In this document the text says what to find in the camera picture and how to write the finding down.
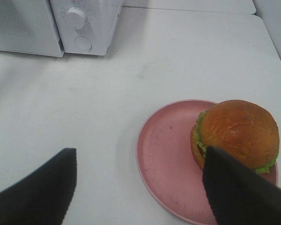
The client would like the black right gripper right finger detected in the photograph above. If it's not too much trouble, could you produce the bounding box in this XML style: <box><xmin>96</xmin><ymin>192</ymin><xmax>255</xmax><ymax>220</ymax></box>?
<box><xmin>202</xmin><ymin>146</ymin><xmax>281</xmax><ymax>225</ymax></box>

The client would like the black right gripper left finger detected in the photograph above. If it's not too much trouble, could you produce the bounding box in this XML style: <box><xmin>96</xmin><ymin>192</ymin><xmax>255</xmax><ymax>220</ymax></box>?
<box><xmin>0</xmin><ymin>148</ymin><xmax>77</xmax><ymax>225</ymax></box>

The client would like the pink round plate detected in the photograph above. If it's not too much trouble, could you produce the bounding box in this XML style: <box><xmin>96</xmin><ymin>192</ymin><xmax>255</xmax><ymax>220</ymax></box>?
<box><xmin>137</xmin><ymin>100</ymin><xmax>278</xmax><ymax>225</ymax></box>

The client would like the burger with lettuce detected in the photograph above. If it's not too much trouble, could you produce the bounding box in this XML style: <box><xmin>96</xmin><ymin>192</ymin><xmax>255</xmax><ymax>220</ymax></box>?
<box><xmin>190</xmin><ymin>100</ymin><xmax>280</xmax><ymax>174</ymax></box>

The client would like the round white door button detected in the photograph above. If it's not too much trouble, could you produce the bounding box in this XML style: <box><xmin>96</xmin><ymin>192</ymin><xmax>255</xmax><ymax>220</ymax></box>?
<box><xmin>74</xmin><ymin>36</ymin><xmax>92</xmax><ymax>51</ymax></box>

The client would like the white microwave door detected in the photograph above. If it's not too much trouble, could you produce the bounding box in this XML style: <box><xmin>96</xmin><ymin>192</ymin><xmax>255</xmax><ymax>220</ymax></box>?
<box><xmin>0</xmin><ymin>0</ymin><xmax>64</xmax><ymax>57</ymax></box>

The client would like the white microwave knob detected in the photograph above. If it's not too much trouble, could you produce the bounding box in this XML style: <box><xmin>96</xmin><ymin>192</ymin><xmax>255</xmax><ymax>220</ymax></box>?
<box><xmin>65</xmin><ymin>7</ymin><xmax>87</xmax><ymax>30</ymax></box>

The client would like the white microwave oven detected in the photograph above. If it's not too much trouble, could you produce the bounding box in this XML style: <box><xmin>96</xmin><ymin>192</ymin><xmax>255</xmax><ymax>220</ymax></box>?
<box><xmin>50</xmin><ymin>0</ymin><xmax>123</xmax><ymax>56</ymax></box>

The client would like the white adjacent table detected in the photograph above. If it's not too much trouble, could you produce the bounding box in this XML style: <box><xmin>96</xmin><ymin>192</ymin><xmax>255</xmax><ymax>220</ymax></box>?
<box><xmin>123</xmin><ymin>0</ymin><xmax>256</xmax><ymax>15</ymax></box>

